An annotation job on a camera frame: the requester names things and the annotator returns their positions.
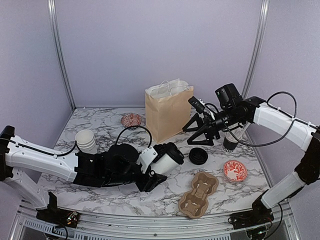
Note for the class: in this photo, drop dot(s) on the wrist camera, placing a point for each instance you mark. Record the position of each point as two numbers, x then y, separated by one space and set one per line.
145 158
197 104

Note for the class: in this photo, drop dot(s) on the brown cardboard cup carrier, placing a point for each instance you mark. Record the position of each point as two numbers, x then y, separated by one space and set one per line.
194 202

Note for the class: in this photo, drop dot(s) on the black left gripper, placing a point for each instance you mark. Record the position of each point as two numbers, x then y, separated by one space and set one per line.
150 182

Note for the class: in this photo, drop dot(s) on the right arm base board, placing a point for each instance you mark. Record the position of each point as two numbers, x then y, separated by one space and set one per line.
250 218

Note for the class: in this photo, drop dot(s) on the black cup holding straws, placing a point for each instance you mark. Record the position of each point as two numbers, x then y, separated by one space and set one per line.
229 143

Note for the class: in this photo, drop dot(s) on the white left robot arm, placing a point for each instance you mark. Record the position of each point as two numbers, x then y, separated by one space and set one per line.
16 153

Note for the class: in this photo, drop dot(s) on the stack of white cups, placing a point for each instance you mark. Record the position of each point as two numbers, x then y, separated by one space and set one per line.
86 141

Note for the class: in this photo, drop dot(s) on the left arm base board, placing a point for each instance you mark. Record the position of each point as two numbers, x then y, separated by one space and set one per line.
61 217

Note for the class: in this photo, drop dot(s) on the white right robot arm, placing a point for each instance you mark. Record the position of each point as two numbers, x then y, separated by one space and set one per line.
303 134

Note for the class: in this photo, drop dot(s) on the red patterned bowl left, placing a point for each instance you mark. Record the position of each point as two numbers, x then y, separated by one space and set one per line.
131 119

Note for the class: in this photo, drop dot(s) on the red floral bowl right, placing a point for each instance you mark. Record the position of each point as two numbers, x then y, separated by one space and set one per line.
235 171

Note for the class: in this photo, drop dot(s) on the brown paper takeout bag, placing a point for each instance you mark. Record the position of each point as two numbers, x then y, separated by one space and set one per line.
167 108

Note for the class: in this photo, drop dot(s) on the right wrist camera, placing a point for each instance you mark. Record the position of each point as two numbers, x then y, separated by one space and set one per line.
197 104

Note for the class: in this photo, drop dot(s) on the white paper coffee cup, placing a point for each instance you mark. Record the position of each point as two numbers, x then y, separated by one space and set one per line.
163 164

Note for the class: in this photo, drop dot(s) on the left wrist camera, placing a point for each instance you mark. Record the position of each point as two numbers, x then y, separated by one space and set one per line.
145 158

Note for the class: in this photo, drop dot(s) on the black coffee cup lid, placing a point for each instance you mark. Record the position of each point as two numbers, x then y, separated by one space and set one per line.
174 153

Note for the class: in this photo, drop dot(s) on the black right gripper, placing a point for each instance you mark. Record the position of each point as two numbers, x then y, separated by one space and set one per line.
210 141

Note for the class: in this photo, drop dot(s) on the stack of black lids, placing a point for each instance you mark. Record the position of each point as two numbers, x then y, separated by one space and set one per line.
198 156

